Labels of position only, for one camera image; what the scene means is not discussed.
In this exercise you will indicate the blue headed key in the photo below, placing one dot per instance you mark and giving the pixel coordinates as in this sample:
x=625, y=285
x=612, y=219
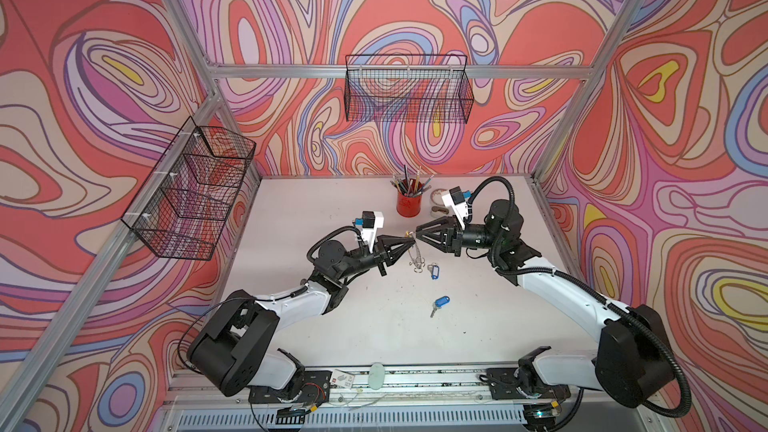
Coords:
x=439, y=304

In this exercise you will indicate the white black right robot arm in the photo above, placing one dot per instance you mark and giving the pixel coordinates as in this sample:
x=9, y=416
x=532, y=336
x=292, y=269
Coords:
x=632, y=362

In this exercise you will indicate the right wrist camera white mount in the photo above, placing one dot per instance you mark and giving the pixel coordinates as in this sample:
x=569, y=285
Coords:
x=457, y=200

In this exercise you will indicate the red pencil cup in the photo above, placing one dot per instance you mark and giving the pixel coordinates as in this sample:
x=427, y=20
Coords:
x=408, y=206

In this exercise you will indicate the silver metal keyring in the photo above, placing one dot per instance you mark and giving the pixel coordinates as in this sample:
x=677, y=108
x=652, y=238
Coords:
x=415, y=256

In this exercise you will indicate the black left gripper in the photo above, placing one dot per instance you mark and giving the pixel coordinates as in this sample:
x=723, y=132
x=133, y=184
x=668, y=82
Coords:
x=385, y=258

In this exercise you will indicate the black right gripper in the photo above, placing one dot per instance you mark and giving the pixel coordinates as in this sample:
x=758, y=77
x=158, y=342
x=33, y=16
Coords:
x=457, y=235

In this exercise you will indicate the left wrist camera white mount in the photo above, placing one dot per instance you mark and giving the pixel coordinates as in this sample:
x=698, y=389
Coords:
x=368, y=225

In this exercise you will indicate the tape roll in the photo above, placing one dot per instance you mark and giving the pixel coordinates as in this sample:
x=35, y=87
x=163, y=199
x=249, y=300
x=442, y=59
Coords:
x=436, y=196

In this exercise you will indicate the black wire basket back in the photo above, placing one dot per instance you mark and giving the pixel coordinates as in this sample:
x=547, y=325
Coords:
x=404, y=87

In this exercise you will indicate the black wire basket left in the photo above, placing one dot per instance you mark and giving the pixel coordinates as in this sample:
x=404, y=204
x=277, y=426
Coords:
x=193, y=190

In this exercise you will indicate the black wire basket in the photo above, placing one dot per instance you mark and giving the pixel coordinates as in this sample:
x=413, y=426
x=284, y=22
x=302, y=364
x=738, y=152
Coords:
x=193, y=190
x=404, y=87

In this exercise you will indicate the pencils in cup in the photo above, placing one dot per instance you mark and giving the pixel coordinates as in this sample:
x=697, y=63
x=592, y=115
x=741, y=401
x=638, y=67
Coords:
x=410, y=184

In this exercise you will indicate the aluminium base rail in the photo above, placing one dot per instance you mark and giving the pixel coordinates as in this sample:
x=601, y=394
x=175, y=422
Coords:
x=410, y=398

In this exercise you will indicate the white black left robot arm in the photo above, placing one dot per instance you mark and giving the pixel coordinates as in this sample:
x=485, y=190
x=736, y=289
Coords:
x=232, y=348

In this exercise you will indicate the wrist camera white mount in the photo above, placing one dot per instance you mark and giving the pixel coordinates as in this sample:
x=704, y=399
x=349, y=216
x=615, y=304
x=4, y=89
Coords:
x=368, y=225
x=457, y=200

